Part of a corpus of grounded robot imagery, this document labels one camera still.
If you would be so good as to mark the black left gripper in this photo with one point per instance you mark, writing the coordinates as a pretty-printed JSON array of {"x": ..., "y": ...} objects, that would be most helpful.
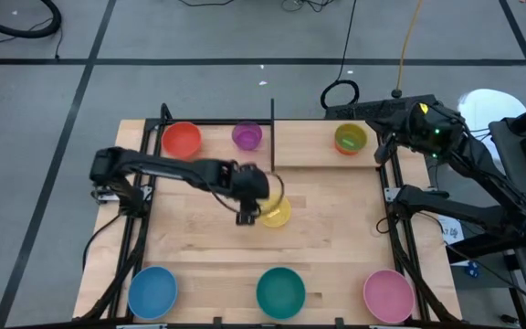
[{"x": 251, "y": 185}]

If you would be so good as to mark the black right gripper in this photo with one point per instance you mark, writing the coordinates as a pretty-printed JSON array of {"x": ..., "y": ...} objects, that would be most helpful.
[{"x": 411, "y": 134}]

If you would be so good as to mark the small yellow bowl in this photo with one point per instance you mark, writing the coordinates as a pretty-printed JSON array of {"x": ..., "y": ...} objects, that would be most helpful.
[{"x": 279, "y": 217}]

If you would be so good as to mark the small lime green bowl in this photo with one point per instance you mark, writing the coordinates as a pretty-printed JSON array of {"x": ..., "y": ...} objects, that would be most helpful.
[{"x": 350, "y": 137}]

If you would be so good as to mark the small purple bowl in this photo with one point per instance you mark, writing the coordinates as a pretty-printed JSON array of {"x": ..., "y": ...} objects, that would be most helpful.
[{"x": 247, "y": 136}]

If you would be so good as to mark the large teal bowl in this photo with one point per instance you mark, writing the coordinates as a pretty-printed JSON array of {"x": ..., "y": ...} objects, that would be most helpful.
[{"x": 281, "y": 292}]

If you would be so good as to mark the large orange bowl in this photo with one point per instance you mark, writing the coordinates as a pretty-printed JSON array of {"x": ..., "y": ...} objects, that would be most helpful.
[{"x": 181, "y": 139}]

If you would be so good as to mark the large blue bowl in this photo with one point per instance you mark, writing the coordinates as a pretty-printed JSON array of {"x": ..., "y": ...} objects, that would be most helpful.
[{"x": 152, "y": 292}]

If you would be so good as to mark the large pink bowl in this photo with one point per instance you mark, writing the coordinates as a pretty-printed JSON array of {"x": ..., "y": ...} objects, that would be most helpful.
[{"x": 388, "y": 296}]

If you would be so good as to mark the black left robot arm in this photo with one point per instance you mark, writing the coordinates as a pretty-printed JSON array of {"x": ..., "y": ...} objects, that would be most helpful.
[{"x": 162, "y": 166}]

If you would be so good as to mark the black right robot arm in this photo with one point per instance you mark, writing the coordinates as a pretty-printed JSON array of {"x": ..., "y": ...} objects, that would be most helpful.
[{"x": 473, "y": 212}]

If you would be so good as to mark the black perforated panel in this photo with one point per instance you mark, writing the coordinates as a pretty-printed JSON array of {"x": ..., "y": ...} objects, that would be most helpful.
[{"x": 359, "y": 109}]

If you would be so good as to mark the black table edge clamp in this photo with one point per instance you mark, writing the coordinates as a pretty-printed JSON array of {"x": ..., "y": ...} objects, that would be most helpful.
[
  {"x": 339, "y": 321},
  {"x": 217, "y": 321}
]

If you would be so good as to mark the white paper sheet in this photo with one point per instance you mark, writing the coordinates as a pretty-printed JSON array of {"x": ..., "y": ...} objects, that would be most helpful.
[{"x": 454, "y": 234}]

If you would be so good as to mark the small blue clamp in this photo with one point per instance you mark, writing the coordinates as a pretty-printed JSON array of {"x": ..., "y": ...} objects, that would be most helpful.
[{"x": 471, "y": 269}]

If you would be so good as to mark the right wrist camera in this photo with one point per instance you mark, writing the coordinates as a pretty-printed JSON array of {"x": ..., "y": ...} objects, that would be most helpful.
[{"x": 420, "y": 114}]

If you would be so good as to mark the black metal table frame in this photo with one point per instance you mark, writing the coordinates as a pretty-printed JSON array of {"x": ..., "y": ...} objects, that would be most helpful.
[{"x": 217, "y": 122}]

